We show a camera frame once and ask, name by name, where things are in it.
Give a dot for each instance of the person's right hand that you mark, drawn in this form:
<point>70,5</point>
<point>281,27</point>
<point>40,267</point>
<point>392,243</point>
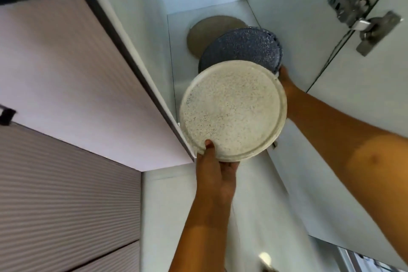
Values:
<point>287,82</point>

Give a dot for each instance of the person's left hand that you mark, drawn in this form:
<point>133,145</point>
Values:
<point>216,179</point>

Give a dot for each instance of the person's left thumb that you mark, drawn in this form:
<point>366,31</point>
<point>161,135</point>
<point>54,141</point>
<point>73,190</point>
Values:
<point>209,150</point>

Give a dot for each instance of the white speckled plate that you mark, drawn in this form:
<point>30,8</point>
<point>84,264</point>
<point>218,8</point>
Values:
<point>234,110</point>

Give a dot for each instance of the blue speckled plate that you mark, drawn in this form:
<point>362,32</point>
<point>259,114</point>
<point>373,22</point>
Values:
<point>242,50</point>

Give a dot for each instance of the person's right forearm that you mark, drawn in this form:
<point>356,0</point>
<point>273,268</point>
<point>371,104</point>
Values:
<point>350,157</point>

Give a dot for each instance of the person's left forearm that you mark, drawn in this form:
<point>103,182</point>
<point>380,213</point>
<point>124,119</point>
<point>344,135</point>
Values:
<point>204,236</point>

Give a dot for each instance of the beige plate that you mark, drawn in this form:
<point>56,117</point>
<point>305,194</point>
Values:
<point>207,34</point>

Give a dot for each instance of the pink ribbed cabinet door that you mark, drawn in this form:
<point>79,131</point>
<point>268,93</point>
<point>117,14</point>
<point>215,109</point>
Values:
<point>76,83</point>

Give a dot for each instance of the grey ribbed cabinet door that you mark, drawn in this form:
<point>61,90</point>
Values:
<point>63,204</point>

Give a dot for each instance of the white cabinet door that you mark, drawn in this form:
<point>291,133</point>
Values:
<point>366,83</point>

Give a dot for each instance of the metal cabinet hinge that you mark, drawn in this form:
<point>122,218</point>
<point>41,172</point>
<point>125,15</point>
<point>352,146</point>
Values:
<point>361,13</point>

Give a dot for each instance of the white wall cabinet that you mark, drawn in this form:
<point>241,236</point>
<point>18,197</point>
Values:
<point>242,67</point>

